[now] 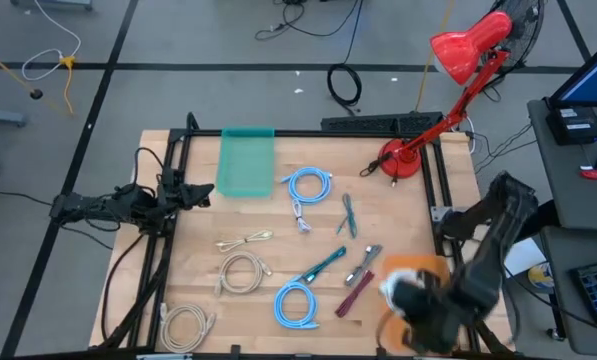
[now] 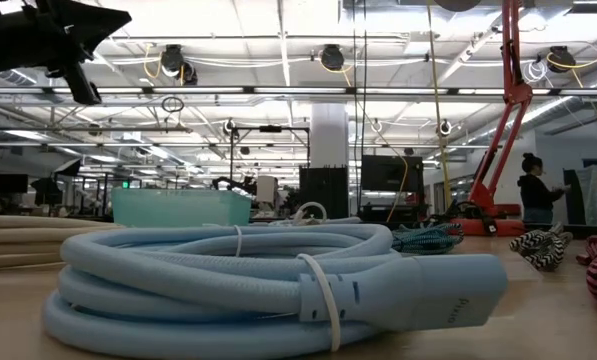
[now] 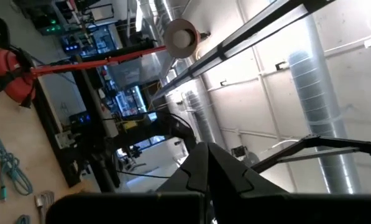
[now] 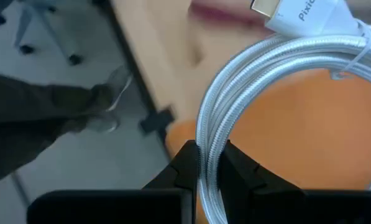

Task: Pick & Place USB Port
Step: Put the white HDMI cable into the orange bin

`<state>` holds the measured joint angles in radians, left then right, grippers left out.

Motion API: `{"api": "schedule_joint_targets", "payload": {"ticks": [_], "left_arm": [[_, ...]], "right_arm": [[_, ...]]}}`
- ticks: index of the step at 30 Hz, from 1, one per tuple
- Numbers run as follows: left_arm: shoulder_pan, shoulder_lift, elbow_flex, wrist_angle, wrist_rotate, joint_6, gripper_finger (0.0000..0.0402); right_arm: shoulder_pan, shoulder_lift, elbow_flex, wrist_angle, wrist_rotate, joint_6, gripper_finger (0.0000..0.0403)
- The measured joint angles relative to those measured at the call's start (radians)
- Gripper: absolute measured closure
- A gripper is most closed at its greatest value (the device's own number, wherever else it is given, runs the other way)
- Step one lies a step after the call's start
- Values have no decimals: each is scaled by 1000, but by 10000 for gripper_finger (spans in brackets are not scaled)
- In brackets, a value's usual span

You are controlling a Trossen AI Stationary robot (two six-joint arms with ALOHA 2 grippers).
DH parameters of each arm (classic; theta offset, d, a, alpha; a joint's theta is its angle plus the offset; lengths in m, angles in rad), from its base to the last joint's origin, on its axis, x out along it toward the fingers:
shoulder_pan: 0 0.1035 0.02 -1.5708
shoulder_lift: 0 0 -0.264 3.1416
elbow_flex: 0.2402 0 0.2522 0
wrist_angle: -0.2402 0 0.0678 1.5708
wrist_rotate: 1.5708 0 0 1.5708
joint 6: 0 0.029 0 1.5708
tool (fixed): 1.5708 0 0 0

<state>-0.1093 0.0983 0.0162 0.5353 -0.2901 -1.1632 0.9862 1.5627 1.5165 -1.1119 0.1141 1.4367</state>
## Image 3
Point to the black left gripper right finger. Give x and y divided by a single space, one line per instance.
228 177

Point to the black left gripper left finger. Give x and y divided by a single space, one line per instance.
197 174

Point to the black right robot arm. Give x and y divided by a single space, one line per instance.
176 130

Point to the red desk lamp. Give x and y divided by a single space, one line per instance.
5 63

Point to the silver ventilation duct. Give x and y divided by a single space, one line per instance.
200 118
322 109

